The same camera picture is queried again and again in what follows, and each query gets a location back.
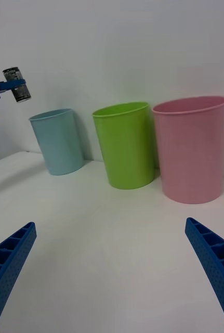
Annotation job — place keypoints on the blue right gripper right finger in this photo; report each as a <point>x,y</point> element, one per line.
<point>218,268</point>

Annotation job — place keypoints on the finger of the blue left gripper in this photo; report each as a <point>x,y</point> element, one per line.
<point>11,84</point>

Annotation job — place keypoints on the silver black drink can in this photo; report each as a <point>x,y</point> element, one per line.
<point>22,95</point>

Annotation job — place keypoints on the green plastic bin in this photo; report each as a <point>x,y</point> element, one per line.
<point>124,151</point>

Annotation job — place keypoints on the pink plastic bin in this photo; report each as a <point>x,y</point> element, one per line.
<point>192,156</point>

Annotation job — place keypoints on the pale blue plastic bin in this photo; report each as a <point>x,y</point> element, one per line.
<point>59,145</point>

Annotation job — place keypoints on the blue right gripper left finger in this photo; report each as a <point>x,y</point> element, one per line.
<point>7,268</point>

